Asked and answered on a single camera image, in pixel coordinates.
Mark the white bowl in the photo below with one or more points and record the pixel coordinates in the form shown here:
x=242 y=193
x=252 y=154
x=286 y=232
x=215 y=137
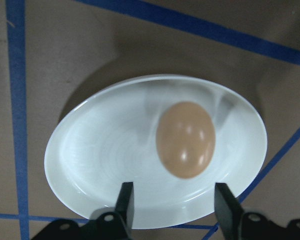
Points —
x=102 y=155

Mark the brown egg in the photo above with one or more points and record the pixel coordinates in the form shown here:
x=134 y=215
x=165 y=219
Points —
x=185 y=140

